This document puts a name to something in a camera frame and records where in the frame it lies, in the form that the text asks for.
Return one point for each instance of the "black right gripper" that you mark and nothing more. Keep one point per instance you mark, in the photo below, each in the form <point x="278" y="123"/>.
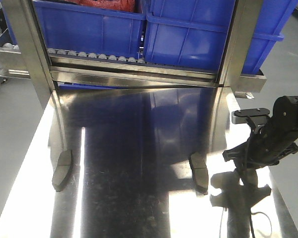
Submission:
<point x="266" y="147"/>

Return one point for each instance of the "inner right brake pad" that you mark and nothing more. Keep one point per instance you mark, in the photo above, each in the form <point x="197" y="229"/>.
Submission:
<point x="200" y="172"/>

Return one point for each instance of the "brake pad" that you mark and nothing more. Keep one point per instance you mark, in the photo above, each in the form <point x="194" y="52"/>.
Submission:
<point x="200" y="172"/>
<point x="63" y="170"/>

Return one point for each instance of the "inner left brake pad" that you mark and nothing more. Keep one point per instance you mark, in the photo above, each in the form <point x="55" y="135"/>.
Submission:
<point x="63" y="170"/>

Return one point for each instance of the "white roller conveyor track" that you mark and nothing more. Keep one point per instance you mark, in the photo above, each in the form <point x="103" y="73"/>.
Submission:
<point x="94" y="55"/>

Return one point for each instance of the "right blue plastic bin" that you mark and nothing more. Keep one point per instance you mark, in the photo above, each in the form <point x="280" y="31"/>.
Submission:
<point x="192" y="33"/>

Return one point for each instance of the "blue plastic bin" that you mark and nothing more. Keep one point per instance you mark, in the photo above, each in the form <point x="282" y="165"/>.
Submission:
<point x="192" y="33"/>
<point x="89" y="29"/>

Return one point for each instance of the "red mesh bag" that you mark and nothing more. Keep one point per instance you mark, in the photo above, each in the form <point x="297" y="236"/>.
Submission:
<point x="121" y="5"/>

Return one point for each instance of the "left blue plastic bin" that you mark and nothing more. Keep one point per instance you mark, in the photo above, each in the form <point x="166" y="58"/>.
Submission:
<point x="89" y="29"/>

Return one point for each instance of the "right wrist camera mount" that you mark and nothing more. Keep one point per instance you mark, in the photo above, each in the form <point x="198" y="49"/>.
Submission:
<point x="256" y="114"/>

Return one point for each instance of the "stainless steel rack frame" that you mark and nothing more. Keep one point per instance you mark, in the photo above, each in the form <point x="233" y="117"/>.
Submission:
<point x="46" y="70"/>

